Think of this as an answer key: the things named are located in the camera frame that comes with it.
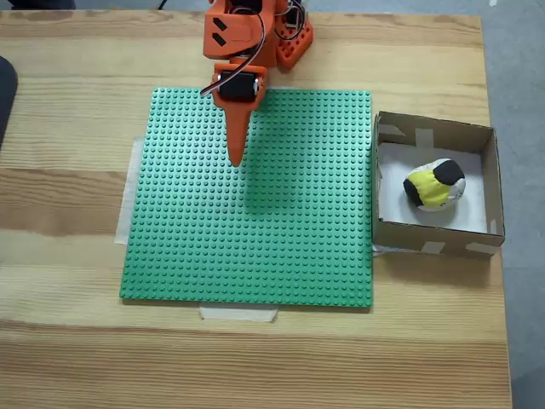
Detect yellow black white fabric ball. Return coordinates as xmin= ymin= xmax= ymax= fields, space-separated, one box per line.
xmin=402 ymin=158 xmax=468 ymax=213

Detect white paper box lining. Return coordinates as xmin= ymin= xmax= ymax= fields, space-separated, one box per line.
xmin=376 ymin=142 xmax=489 ymax=234

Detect open cardboard box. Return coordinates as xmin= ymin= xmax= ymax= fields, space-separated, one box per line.
xmin=371 ymin=110 xmax=507 ymax=260

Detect green studded baseplate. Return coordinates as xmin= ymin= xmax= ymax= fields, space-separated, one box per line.
xmin=118 ymin=87 xmax=375 ymax=308

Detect black rounded object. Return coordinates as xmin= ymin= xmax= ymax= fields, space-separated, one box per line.
xmin=0 ymin=55 xmax=20 ymax=151

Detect thin servo cable loop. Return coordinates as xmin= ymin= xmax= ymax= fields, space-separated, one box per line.
xmin=199 ymin=12 xmax=267 ymax=97

